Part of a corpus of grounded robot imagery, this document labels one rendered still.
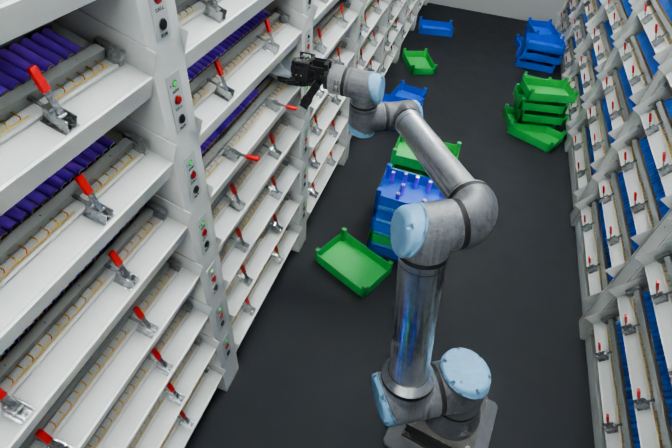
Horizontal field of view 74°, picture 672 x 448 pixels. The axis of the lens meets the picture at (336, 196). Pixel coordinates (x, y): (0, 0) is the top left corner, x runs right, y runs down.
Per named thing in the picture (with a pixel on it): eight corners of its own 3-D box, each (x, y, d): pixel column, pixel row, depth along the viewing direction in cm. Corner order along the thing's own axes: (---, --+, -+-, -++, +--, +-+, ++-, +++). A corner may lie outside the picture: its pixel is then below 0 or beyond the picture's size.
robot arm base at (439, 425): (486, 399, 150) (493, 384, 144) (470, 452, 137) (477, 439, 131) (432, 372, 157) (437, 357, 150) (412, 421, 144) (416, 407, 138)
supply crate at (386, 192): (449, 192, 202) (453, 179, 197) (442, 223, 188) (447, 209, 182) (385, 175, 208) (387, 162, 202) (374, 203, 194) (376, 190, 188)
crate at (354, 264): (391, 272, 207) (393, 262, 202) (363, 299, 196) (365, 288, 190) (342, 237, 221) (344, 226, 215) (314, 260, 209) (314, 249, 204)
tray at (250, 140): (297, 95, 155) (306, 73, 148) (206, 210, 112) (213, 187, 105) (246, 66, 154) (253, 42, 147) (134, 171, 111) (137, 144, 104)
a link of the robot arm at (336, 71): (347, 87, 144) (338, 102, 137) (333, 84, 145) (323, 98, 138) (349, 61, 138) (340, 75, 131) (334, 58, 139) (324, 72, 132)
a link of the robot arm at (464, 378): (489, 415, 136) (504, 387, 125) (436, 426, 133) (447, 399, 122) (468, 369, 148) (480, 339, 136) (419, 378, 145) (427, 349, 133)
